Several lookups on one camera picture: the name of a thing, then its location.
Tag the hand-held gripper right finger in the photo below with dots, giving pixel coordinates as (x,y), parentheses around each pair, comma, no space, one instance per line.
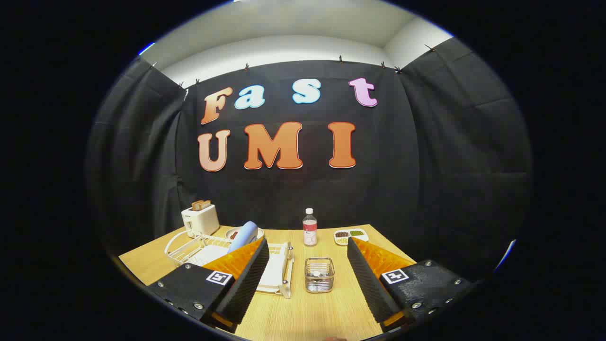
(367,279)

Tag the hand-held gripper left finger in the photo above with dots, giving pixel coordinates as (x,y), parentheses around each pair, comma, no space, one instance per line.
(246,279)

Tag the light blue plate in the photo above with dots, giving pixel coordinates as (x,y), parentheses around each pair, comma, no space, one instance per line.
(244,234)

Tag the white divided dish with beans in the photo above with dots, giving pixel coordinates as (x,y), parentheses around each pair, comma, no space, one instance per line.
(351,237)

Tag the white dish with meat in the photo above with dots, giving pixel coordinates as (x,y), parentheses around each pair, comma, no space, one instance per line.
(260,233)

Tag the white toaster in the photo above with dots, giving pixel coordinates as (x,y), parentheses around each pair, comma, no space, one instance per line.
(201,221)

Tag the clear bottle with red label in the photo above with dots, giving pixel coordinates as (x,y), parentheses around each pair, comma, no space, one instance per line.
(310,232)

